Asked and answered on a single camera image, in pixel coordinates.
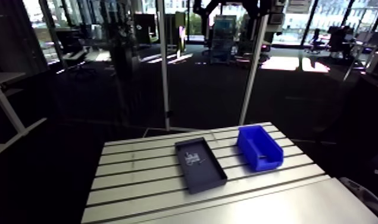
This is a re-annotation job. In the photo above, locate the dark blue-grey tray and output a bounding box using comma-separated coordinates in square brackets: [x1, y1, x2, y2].
[174, 136, 229, 195]

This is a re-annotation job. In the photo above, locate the blue bin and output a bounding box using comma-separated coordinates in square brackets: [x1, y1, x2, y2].
[236, 124, 285, 173]

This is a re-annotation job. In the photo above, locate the white desk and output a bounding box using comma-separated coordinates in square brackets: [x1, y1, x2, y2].
[0, 71, 48, 158]

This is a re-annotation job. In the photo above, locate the pale metal post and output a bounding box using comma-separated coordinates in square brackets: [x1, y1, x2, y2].
[238, 14, 270, 126]
[157, 0, 172, 131]

